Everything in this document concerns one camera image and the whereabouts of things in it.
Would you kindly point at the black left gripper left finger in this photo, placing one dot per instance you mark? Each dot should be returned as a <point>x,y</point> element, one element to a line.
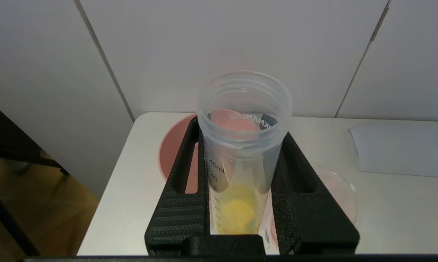
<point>182,218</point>

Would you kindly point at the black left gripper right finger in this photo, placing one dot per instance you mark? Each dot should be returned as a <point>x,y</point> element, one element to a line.
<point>313,218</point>

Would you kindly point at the test tube with yellow pigment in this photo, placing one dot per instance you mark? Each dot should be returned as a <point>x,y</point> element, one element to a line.
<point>240,160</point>

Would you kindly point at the clear glass beaker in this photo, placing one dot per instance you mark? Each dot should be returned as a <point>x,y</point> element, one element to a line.
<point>339,193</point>

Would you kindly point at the pink bowl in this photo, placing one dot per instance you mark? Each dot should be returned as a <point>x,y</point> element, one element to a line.
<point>171,149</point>

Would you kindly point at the white paper sheet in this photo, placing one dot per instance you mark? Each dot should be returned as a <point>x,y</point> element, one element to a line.
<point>404,149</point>

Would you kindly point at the black stool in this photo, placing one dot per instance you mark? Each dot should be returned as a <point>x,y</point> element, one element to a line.
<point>4,218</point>

